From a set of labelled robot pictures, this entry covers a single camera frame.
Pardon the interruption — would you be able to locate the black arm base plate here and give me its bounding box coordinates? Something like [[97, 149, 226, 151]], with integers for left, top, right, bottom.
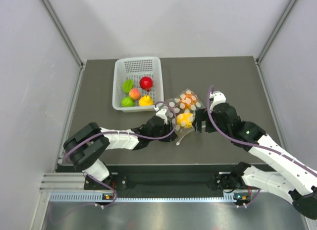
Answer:
[[55, 164, 273, 198]]

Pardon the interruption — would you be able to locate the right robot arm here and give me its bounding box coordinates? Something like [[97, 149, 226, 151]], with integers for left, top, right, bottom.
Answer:
[[194, 103, 317, 220]]

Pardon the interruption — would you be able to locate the white plastic basket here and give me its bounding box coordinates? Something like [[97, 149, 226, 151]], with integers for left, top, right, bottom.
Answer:
[[112, 57, 164, 113]]

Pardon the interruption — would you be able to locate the green fake fruit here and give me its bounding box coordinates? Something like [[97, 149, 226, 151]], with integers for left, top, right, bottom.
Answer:
[[121, 96, 135, 108]]

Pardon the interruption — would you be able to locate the left aluminium frame post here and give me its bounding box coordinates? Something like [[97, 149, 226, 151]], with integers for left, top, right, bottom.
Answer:
[[39, 0, 84, 67]]

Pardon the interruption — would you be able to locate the right aluminium frame post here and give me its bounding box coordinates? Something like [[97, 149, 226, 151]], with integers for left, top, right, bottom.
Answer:
[[255, 0, 299, 66]]

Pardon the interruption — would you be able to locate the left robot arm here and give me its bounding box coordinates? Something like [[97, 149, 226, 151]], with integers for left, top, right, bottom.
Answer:
[[63, 115, 177, 189]]

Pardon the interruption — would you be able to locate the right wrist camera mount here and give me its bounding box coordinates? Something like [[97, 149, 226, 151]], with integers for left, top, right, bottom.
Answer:
[[208, 91, 226, 111]]

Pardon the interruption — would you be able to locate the aluminium frame post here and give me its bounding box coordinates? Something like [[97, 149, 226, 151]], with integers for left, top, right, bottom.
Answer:
[[255, 0, 299, 66], [39, 0, 84, 67]]

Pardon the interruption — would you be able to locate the green fake starfruit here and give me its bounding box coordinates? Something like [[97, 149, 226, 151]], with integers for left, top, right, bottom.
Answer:
[[122, 79, 134, 94]]

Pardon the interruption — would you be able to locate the polka dot zip bag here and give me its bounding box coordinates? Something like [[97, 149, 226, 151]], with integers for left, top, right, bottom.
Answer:
[[164, 89, 205, 146]]

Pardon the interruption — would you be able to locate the yellow fake pear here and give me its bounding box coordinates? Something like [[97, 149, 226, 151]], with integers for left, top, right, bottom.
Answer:
[[139, 95, 154, 107]]

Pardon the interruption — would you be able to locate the slotted cable duct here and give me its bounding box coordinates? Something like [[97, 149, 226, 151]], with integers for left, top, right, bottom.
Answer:
[[49, 190, 251, 203]]

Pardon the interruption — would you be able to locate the red fake pomegranate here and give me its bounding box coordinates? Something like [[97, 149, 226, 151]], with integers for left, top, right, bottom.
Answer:
[[139, 76, 153, 92]]

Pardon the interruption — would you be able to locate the orange fake pineapple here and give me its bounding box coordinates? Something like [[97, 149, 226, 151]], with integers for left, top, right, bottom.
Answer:
[[179, 93, 198, 111]]

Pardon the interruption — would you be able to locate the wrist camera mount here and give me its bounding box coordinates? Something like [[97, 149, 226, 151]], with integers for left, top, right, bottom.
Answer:
[[154, 104, 174, 124], [208, 91, 226, 111]]

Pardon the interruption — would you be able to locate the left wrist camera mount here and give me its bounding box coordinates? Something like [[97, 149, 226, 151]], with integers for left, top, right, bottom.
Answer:
[[154, 104, 174, 124]]

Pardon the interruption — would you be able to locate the yellow fake bell pepper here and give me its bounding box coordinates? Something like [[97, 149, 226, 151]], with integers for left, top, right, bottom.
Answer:
[[176, 110, 194, 128]]

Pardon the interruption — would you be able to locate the fake peach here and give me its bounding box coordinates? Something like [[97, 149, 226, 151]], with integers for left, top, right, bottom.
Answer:
[[128, 88, 141, 101]]

